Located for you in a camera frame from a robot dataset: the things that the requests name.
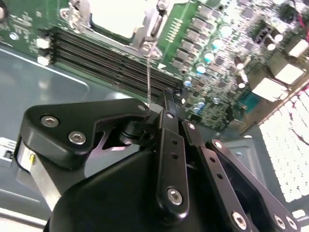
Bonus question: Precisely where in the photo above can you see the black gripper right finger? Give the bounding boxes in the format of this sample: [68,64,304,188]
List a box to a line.
[172,91,301,232]

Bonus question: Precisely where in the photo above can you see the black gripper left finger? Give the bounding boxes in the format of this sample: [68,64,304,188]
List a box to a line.
[14,91,191,222]

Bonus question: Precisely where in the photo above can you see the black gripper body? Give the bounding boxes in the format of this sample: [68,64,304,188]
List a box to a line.
[44,149,245,232]

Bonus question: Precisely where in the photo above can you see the thin metal locking lever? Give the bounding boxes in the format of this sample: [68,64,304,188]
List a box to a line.
[145,43,153,111]

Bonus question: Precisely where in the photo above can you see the silver square CPU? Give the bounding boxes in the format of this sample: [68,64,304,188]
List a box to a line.
[90,0,136,40]

